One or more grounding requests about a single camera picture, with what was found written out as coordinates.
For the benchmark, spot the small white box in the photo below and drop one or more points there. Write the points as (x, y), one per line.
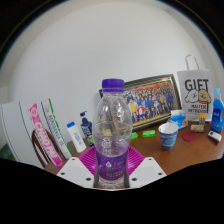
(215, 136)

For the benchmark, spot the blue detergent bottle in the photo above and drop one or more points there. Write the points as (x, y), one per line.
(217, 115)

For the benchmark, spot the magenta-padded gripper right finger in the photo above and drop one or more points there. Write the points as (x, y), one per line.
(146, 170)

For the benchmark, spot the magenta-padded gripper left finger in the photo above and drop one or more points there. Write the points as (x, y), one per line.
(75, 170)

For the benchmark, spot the white paper gift bag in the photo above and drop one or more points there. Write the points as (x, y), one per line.
(195, 93)

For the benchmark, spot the flat round red coaster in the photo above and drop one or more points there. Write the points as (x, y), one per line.
(189, 136)

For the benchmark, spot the gold-framed group photo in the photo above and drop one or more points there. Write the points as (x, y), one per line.
(151, 100)

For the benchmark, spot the large white flat board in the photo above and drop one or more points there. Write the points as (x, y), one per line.
(16, 130)

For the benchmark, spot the long green and white box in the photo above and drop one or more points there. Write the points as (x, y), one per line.
(56, 130)

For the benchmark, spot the small green pack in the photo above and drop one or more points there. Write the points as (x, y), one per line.
(134, 136)

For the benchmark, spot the blue tissue pack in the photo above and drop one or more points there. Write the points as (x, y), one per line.
(179, 119)

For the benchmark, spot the dark blue pump bottle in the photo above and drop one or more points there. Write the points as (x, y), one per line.
(87, 130)

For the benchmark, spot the white bottle with blue cap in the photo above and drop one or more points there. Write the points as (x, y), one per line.
(77, 138)

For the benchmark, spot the green rectangular pack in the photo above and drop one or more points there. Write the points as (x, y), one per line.
(148, 133)

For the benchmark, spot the blue patterned paper cup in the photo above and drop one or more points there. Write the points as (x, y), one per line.
(168, 135)

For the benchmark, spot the long pink box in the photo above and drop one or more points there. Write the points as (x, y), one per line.
(43, 133)

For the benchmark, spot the small yellow-capped jar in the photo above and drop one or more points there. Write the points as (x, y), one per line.
(202, 119)

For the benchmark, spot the clear bottle with purple cap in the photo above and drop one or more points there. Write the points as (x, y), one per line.
(111, 133)

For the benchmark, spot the small brown packet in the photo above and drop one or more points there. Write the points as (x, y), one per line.
(196, 128)

